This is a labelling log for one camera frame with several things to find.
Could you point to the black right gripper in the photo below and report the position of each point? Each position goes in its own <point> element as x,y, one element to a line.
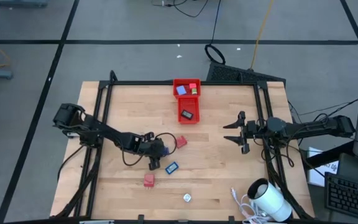
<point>252,129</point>

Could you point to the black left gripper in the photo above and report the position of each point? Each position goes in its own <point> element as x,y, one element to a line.
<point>152,149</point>

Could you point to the blue cased digital device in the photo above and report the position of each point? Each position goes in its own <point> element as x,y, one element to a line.
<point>171,168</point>
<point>166,151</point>

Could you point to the red cube USB charger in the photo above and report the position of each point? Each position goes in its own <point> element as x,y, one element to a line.
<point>181,142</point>

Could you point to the black digital device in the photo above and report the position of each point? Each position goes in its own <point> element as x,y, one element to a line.
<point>187,114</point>

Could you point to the green white wall charger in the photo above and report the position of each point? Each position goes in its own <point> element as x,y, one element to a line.
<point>194,91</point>

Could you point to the pink wall charger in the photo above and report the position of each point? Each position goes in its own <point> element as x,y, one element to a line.
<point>192,86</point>

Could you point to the lavender white wall charger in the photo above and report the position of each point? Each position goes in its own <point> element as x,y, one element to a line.
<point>181,90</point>

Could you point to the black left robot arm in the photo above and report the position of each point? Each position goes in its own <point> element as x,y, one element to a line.
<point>104,132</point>

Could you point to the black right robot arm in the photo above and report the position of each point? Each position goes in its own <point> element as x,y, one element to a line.
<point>309,127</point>

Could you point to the red flat pronged charger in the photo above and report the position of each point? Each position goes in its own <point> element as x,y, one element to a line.
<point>149,180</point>

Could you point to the red plastic basket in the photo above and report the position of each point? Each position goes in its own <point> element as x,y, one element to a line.
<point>186,96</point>
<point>188,104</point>

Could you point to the black computer case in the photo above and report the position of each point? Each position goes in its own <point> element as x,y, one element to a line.
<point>235,74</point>

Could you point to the white paper sheet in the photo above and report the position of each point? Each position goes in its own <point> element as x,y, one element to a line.
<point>317,179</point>

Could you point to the black computer keyboard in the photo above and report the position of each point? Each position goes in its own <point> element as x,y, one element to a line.
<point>350,196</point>

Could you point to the purple white wall charger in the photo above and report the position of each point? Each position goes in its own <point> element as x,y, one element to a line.
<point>187,197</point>

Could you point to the white cylindrical camera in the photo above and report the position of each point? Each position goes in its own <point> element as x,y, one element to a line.
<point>273,202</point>

